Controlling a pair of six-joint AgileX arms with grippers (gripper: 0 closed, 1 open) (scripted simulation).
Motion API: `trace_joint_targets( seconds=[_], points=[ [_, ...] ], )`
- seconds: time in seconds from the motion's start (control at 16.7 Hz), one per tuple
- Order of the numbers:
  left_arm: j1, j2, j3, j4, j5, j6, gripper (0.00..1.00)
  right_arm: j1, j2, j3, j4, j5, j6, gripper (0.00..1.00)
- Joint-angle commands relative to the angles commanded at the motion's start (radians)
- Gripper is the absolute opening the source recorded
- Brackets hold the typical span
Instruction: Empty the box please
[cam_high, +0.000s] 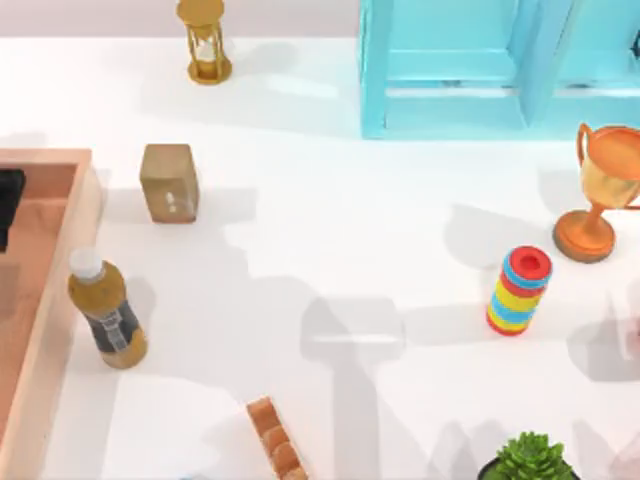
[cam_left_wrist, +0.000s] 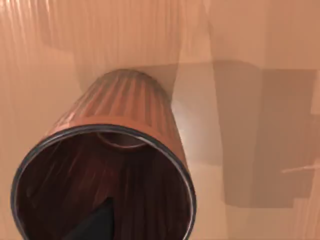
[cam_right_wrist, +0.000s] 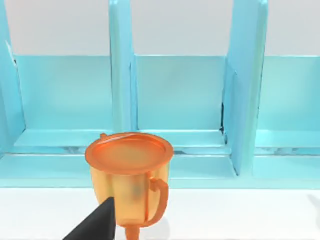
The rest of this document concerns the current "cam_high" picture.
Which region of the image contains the brown wooden block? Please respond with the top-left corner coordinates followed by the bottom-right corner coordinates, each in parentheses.
top-left (139, 143), bottom-right (200, 224)

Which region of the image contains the stack of coloured rings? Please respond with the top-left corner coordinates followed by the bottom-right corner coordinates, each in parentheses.
top-left (485, 244), bottom-right (554, 335)

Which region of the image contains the brown bread loaf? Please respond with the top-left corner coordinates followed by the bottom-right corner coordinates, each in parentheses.
top-left (246, 395), bottom-right (308, 480)

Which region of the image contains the light blue rack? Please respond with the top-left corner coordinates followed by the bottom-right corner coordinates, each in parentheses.
top-left (357, 0), bottom-right (640, 141)

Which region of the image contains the yellow bottle with white cap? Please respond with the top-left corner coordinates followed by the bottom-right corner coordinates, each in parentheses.
top-left (67, 248), bottom-right (149, 370)

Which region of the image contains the golden hourglass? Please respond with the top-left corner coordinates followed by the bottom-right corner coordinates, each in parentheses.
top-left (175, 0), bottom-right (234, 85)

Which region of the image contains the shallow salmon-coloured box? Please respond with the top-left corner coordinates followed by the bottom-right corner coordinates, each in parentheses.
top-left (0, 147), bottom-right (95, 480)

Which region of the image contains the orange trophy cup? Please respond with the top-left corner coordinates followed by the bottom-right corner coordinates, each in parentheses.
top-left (552, 122), bottom-right (640, 264)

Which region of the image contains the green plant in black pot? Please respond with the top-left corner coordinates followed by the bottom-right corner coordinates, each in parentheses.
top-left (476, 431), bottom-right (582, 480)

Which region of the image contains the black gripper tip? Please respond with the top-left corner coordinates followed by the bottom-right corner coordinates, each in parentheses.
top-left (0, 168), bottom-right (26, 253)

